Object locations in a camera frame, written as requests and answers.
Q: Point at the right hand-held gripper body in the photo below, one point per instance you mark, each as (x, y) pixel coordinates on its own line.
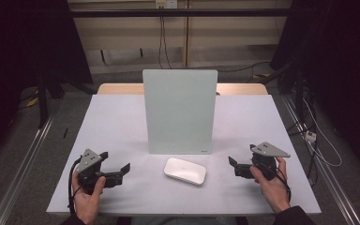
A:
(268, 150)

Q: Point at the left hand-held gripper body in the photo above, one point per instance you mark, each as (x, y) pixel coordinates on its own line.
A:
(88, 161)

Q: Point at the white board eraser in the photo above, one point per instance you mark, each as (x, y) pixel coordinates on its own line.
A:
(185, 171)

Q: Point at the person's right hand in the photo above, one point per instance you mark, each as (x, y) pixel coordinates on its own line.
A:
(273, 192)

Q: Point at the person's left hand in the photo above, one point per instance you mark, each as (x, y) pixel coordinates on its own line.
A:
(87, 203)

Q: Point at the white table mat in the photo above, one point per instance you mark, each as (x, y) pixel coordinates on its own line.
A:
(118, 125)

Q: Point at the small black floor object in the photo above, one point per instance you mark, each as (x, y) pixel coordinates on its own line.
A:
(65, 133)

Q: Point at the white power strip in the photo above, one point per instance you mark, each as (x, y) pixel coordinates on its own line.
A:
(310, 136)

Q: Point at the black metal stand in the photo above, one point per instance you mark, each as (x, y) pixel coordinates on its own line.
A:
(299, 93)
(42, 103)

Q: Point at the wooden table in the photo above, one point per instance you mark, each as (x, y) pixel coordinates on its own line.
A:
(118, 89)

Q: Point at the pale glass whiteboard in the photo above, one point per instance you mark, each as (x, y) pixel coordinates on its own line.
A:
(175, 103)

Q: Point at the black curtain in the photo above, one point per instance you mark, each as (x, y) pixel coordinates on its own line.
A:
(25, 43)
(340, 62)

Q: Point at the yellow vertical pipe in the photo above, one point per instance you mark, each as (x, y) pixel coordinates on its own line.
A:
(187, 34)

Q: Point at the black horizontal bar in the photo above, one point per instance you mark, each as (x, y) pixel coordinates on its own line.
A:
(122, 12)

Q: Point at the aluminium floor rail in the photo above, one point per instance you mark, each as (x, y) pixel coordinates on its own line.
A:
(334, 187)
(22, 168)

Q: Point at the white wall socket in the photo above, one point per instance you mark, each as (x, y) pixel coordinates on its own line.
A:
(166, 3)

